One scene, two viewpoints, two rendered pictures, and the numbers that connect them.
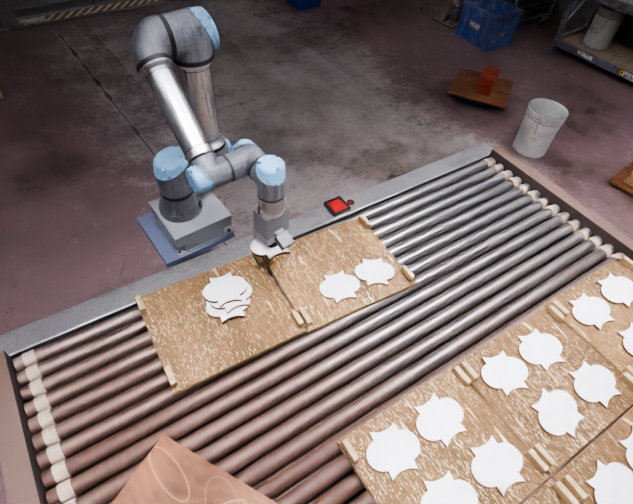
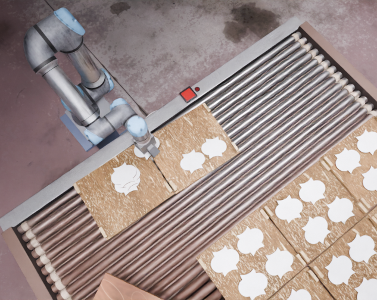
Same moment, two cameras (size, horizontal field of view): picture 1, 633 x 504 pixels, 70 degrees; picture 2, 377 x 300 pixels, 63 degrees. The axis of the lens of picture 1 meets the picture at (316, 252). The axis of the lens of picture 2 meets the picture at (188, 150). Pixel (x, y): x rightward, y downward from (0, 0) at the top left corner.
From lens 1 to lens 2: 0.65 m
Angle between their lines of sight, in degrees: 25
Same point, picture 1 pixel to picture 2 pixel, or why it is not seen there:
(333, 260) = (187, 141)
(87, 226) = (26, 83)
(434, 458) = (246, 262)
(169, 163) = not seen: hidden behind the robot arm
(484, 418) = (274, 237)
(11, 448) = (33, 279)
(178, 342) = (103, 209)
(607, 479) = (336, 265)
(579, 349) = (335, 188)
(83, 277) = (35, 122)
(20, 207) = not seen: outside the picture
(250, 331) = (142, 197)
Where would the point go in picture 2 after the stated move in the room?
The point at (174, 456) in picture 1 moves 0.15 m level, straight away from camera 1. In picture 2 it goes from (113, 283) to (93, 257)
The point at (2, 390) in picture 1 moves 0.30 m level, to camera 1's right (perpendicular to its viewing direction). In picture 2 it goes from (18, 249) to (78, 249)
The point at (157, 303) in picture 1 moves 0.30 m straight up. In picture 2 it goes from (86, 185) to (64, 173)
